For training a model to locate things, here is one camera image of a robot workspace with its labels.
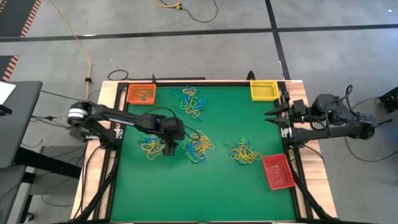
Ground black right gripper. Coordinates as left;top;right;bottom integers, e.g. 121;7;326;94
264;102;315;129

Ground tangled yellow rubber bands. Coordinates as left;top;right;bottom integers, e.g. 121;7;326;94
229;141;264;165
140;136;165;161
186;129;216;156

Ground yellow plastic basket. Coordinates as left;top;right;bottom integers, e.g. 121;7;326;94
250;80;280;102

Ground green table mat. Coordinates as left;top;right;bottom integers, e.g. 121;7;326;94
110;85;297;222

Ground red plastic basket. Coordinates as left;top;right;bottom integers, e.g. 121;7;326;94
262;153;295;190

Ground orange plastic basket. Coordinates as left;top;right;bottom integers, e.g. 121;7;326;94
126;83;157;105

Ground wooden table side panel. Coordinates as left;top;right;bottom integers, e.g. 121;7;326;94
279;80;338;218
70;80;125;220

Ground black flat bar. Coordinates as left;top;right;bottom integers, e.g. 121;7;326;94
129;77;206;82

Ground black equipment stand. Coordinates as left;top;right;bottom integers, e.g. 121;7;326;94
369;86;398;127

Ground black desk leg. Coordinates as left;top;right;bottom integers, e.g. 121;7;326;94
14;146;83;180

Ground grey desk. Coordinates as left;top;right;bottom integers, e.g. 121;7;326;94
0;80;44;169

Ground white paper sheet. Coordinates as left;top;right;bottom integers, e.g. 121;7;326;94
0;81;17;106

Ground black mat with striped edge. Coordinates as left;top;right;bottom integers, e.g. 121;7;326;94
0;55;20;82
0;0;43;38

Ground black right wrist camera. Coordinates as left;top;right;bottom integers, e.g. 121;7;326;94
293;99;308;116

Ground black table frame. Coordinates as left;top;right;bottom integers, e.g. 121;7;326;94
70;79;340;224

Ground black cable loop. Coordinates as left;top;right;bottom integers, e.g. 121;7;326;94
107;69;130;81

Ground black floor cable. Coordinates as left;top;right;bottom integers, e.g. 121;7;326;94
344;96;398;163
179;0;220;24
39;89;102;103

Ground yellow hanging power cable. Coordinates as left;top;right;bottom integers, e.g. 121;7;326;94
49;0;93;111

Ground yellow cable with plug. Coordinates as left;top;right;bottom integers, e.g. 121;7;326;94
152;0;183;10

